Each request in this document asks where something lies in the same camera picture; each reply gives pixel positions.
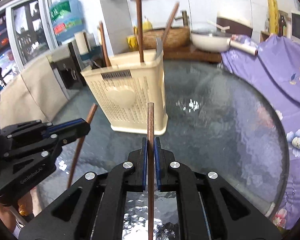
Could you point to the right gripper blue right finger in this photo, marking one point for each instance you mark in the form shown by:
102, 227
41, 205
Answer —
157, 149

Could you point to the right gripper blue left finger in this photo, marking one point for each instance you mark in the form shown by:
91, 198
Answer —
144, 162

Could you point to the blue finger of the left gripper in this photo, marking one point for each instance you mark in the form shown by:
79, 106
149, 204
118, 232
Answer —
69, 131

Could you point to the brown wooden chopstick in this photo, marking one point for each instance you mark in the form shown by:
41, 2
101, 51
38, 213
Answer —
150, 155
140, 30
169, 22
80, 144
103, 44

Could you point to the left hand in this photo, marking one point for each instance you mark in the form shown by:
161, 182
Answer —
25, 207

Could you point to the beige curtain cloth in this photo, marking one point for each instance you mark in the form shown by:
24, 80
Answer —
35, 94

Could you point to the cream plastic utensil holder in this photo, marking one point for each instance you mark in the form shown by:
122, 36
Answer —
124, 90

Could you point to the water dispenser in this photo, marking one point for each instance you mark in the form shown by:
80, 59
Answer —
66, 64

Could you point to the paper cup holder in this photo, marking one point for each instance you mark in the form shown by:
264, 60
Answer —
88, 48

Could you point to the wooden counter shelf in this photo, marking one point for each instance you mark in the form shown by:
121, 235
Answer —
191, 53

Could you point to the small steel spoon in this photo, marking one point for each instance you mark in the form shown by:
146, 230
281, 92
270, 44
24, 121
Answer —
159, 47

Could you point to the yellow mug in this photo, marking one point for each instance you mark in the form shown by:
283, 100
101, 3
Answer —
132, 41

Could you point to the woven wooden basin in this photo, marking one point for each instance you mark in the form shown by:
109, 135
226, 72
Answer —
177, 37

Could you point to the blue water bottle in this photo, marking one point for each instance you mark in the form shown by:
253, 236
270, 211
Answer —
67, 19

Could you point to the yellow soap bottle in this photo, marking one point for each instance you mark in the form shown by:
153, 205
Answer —
146, 25

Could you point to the brass faucet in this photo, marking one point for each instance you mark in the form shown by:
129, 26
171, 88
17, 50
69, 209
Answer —
184, 17

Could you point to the purple floral cloth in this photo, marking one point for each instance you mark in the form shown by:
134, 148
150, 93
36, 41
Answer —
275, 72

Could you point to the dark glass bottle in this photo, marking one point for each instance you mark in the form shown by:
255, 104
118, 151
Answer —
282, 27

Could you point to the yellow roll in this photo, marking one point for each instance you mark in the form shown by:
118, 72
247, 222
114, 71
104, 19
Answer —
273, 17

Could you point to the white pan with handle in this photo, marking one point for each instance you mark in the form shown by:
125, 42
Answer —
219, 42

